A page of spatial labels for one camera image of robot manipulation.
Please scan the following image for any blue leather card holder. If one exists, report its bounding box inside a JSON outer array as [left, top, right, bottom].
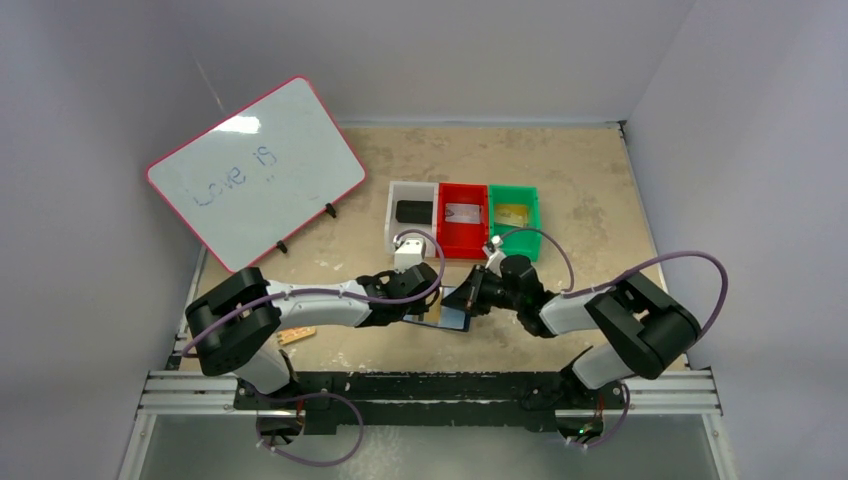
[[402, 300, 471, 332]]

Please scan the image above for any red plastic bin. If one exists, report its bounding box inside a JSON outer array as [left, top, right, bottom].
[[437, 182, 489, 260]]

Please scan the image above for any white plastic bin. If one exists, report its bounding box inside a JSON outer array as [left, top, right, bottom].
[[384, 180, 439, 254]]

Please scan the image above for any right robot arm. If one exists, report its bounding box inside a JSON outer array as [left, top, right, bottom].
[[442, 255, 702, 407]]

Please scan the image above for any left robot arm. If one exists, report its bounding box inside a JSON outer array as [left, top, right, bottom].
[[184, 263, 441, 409]]

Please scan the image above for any black card in bin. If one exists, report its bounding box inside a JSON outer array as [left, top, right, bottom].
[[394, 199, 434, 225]]

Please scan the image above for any gold credit card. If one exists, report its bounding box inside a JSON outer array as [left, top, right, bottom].
[[493, 204, 530, 228]]

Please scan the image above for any silver credit card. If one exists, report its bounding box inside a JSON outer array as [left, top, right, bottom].
[[444, 203, 482, 225]]

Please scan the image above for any orange circuit board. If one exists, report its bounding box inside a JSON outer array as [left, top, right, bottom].
[[276, 327, 317, 346]]

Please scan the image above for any pink framed whiteboard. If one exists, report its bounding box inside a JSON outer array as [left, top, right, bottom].
[[146, 76, 367, 272]]

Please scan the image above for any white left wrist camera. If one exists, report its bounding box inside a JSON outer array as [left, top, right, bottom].
[[393, 238, 427, 273]]

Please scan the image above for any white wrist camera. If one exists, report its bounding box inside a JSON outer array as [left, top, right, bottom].
[[483, 236, 507, 273], [393, 238, 427, 273]]

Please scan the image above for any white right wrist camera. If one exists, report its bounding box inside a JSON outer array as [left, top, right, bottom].
[[483, 236, 507, 273]]

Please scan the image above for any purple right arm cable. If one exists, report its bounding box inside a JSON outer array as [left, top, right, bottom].
[[490, 227, 730, 339]]

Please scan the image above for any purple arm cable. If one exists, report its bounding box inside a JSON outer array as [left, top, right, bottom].
[[490, 227, 730, 339], [180, 229, 446, 360]]

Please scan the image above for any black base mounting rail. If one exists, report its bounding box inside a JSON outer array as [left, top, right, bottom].
[[234, 371, 625, 439]]

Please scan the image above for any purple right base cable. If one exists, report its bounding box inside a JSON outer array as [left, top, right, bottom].
[[564, 380, 631, 453]]

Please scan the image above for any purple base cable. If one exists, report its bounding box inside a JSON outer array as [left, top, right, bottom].
[[255, 388, 367, 468], [564, 380, 631, 453]]

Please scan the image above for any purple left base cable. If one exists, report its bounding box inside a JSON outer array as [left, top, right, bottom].
[[255, 388, 367, 468]]

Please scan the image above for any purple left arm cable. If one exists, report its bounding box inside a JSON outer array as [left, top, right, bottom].
[[180, 229, 446, 360]]

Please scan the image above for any aluminium frame rail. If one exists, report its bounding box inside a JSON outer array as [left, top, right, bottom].
[[118, 370, 738, 479]]

